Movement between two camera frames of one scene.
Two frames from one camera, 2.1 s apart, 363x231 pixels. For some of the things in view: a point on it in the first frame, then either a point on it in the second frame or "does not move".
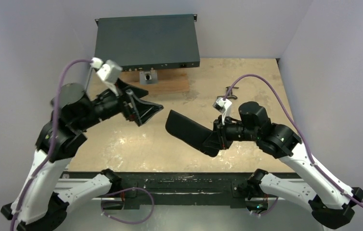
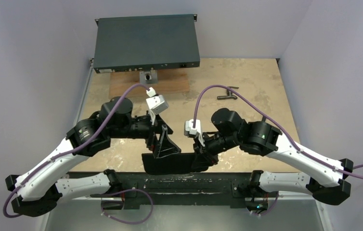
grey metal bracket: [153, 79] does not move
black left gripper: [143, 110] -> [166, 146]
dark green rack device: [145, 43] does not move
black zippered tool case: [186, 129] -> [178, 163]
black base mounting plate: [239, 190] does not move
